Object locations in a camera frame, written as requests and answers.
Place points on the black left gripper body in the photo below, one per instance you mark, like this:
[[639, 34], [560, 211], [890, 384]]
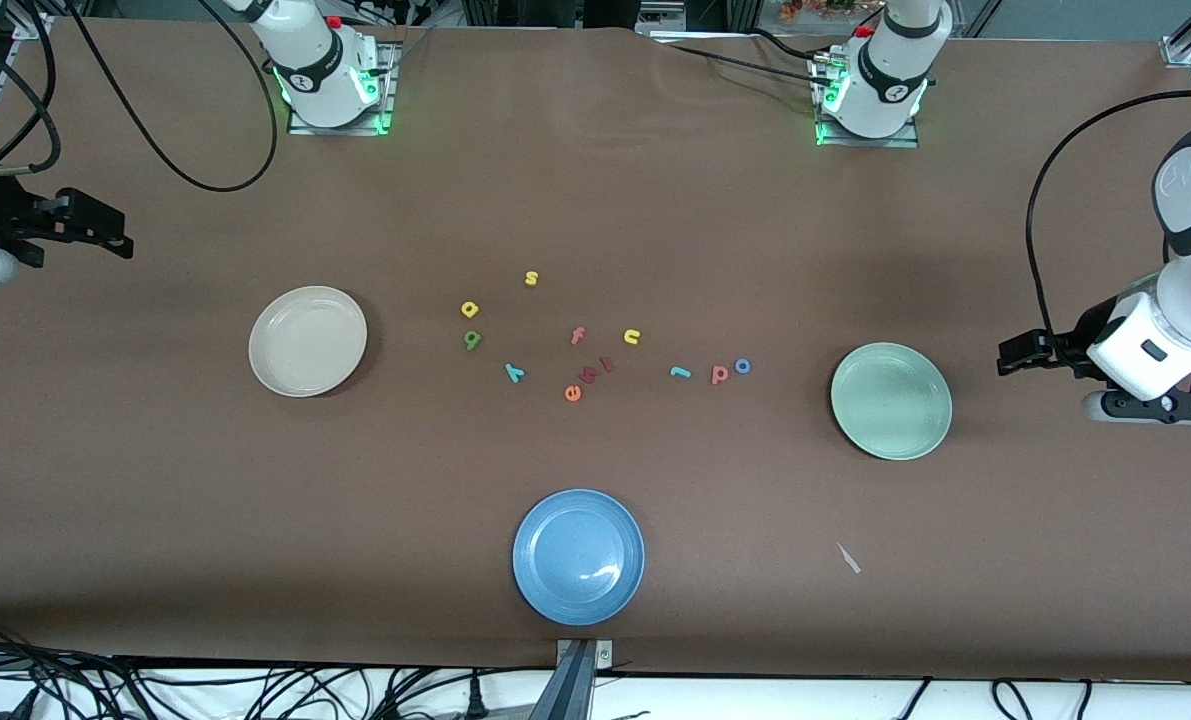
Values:
[[1075, 350]]

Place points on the teal letter y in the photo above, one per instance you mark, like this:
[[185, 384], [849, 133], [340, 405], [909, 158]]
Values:
[[515, 374]]

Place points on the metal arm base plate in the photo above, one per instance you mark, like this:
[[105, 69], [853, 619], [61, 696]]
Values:
[[387, 90], [860, 142]]

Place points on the blue plate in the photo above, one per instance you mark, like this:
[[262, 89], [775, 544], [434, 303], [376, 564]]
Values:
[[578, 557]]

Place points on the black power plug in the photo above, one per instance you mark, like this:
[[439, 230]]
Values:
[[475, 700]]

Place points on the beige plate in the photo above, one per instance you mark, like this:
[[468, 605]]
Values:
[[307, 342]]

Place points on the brown paper table cover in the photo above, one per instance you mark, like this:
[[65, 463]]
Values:
[[595, 180]]

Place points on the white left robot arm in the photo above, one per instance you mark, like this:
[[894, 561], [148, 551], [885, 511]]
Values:
[[890, 80]]

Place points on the green letter g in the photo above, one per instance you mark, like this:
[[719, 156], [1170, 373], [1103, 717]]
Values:
[[472, 341]]

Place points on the red letter p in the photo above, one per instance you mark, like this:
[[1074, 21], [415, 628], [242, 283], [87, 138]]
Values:
[[719, 375]]

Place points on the orange leafy decoration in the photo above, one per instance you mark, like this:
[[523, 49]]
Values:
[[815, 8]]

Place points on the aluminium camera pole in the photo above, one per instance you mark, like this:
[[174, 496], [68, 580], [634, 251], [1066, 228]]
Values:
[[575, 690]]

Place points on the white paper scrap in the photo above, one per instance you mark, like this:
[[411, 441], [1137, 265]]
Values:
[[849, 559]]

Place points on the green plate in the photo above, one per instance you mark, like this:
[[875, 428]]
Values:
[[891, 401]]

